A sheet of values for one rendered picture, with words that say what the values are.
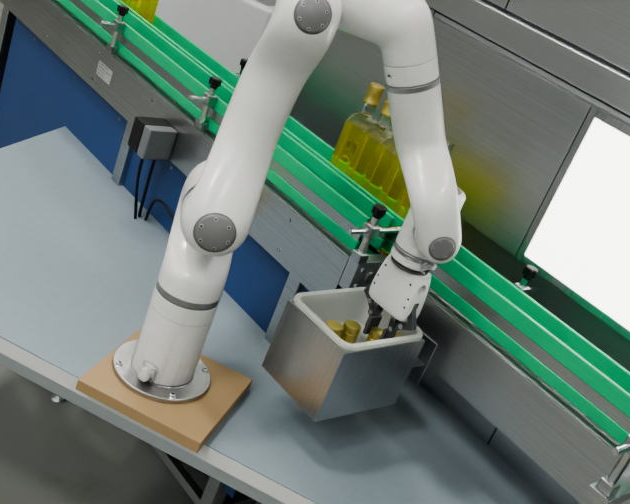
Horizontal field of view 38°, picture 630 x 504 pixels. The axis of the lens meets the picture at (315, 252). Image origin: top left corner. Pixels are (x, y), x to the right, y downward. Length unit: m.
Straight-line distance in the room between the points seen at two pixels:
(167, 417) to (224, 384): 0.18
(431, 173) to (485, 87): 0.47
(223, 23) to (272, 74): 2.58
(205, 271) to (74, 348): 0.34
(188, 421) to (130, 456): 1.11
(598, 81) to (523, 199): 0.27
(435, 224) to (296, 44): 0.38
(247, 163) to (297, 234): 0.46
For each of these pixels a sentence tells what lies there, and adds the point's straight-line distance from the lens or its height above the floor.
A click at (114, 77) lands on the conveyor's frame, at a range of 2.54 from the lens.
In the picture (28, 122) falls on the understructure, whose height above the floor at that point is 0.66.
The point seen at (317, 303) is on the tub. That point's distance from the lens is 1.74.
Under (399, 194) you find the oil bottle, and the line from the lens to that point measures 1.89.
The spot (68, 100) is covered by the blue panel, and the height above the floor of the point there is 0.82.
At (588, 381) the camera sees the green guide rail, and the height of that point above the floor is 1.11.
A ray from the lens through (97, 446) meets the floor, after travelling 2.79.
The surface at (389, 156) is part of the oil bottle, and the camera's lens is 1.92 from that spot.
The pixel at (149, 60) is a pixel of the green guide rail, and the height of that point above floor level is 1.10.
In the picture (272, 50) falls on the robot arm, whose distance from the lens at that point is 1.44.
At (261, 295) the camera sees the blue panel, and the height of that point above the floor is 0.82.
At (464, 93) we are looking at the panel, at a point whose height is 1.38.
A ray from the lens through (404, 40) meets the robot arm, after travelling 1.48.
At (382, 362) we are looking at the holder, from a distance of 1.70.
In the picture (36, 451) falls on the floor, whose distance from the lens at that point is 2.72.
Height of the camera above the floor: 1.78
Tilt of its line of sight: 24 degrees down
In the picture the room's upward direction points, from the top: 22 degrees clockwise
